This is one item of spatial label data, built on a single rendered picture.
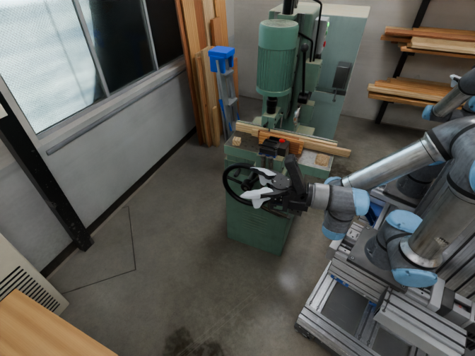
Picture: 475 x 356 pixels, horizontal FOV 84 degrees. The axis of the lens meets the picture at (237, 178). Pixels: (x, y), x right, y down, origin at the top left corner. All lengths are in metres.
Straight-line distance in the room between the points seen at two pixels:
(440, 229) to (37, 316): 1.58
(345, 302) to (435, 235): 0.99
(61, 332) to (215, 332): 0.83
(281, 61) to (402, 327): 1.17
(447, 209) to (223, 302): 1.44
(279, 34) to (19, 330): 1.68
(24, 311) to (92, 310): 0.57
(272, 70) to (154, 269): 1.56
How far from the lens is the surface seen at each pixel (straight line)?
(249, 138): 1.58
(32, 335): 1.56
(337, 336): 1.69
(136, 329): 1.96
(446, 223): 0.87
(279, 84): 1.35
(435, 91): 3.50
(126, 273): 2.16
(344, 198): 0.78
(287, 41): 1.30
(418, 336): 1.26
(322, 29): 1.60
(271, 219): 1.78
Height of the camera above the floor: 1.76
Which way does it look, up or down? 42 degrees down
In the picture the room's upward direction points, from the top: straight up
